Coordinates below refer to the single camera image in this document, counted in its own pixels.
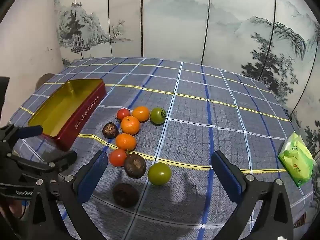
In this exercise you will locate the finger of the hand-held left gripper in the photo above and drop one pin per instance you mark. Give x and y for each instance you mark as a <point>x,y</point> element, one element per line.
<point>62,160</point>
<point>30,131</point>

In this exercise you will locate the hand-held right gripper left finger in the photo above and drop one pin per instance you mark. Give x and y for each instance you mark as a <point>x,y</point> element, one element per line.
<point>95,172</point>

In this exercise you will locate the green tomato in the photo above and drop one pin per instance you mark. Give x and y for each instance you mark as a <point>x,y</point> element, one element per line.
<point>158,116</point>
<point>159,173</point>

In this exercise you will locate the dark brown passion fruit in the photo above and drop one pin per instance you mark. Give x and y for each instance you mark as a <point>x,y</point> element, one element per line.
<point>135,166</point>
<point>110,130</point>
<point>125,195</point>

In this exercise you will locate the orange tangerine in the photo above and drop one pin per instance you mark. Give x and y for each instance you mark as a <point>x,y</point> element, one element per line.
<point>125,142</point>
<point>140,113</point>
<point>130,125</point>

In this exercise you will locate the landscape painted folding screen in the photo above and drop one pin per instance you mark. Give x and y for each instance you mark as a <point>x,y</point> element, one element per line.
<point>175,17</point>

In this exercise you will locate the red tomato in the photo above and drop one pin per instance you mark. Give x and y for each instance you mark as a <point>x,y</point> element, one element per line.
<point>123,114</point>
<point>117,157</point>

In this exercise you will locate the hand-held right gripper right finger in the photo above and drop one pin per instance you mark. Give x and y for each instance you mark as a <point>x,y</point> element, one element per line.
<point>225,172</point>

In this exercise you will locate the grey round millstone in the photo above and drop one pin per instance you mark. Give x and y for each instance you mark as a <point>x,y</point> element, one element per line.
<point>45,78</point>

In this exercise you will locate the green tissue pack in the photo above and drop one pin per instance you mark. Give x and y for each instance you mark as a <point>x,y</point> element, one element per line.
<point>297,162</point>

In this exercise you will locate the blue plaid tablecloth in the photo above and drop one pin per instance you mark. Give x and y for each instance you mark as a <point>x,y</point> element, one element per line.
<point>200,130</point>

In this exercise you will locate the red and gold tin box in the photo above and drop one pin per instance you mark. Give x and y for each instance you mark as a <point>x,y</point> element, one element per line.
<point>82,115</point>

